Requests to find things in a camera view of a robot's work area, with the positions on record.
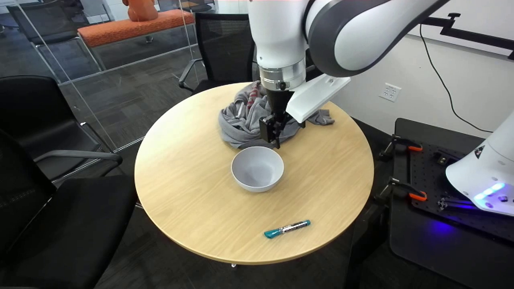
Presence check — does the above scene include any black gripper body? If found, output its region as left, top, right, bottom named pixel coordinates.
left=264, top=88, right=297, bottom=128

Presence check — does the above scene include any white round bowl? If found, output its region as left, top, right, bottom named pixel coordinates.
left=230, top=144, right=286, bottom=193

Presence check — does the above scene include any crumpled grey sweatshirt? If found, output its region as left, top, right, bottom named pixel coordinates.
left=217, top=78, right=336, bottom=150

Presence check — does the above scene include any black mesh office chair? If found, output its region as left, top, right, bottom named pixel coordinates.
left=177, top=10, right=260, bottom=94

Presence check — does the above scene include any teal marker pen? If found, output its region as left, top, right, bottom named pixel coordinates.
left=264, top=218, right=313, bottom=240

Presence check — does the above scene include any orange object on bench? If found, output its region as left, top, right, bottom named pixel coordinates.
left=124, top=0, right=161, bottom=22

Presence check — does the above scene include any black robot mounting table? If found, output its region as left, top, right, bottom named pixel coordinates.
left=387, top=116, right=514, bottom=289

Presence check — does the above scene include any black mounting bar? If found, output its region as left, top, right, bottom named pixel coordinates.
left=421, top=10, right=514, bottom=55

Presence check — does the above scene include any black chair behind glass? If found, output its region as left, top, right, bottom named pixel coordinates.
left=5, top=0, right=106, bottom=73

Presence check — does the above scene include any white wall outlet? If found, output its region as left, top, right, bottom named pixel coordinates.
left=378, top=79, right=403, bottom=104

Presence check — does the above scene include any black clamp orange handle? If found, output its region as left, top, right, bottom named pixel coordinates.
left=376, top=176, right=431, bottom=205
left=378, top=134, right=426, bottom=161

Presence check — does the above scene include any black wall cable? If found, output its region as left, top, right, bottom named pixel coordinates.
left=416, top=20, right=495, bottom=134

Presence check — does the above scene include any glass partition metal frame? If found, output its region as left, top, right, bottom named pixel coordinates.
left=10, top=0, right=201, bottom=153

